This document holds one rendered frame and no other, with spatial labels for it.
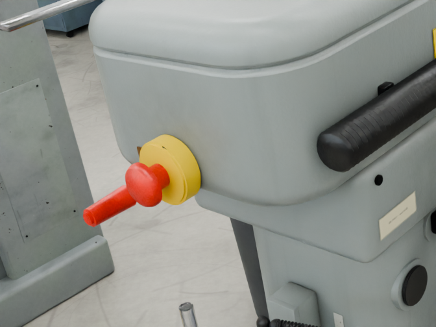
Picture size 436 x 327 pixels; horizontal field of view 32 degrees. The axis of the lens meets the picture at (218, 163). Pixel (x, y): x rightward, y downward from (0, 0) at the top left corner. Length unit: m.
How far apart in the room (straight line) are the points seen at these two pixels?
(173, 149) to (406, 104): 0.19
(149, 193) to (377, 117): 0.19
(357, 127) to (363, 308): 0.29
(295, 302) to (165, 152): 0.26
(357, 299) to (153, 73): 0.33
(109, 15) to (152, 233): 3.48
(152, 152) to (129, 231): 3.56
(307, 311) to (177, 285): 2.86
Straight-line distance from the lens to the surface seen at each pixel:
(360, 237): 0.71
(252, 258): 3.10
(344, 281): 0.81
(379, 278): 0.81
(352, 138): 0.57
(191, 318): 1.27
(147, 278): 3.79
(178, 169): 0.64
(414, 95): 0.64
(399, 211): 0.74
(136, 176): 0.64
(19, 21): 0.70
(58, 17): 8.21
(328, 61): 0.59
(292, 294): 0.84
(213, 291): 3.59
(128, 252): 4.03
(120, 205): 0.76
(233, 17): 0.59
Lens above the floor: 2.05
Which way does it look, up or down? 26 degrees down
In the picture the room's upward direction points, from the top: 11 degrees counter-clockwise
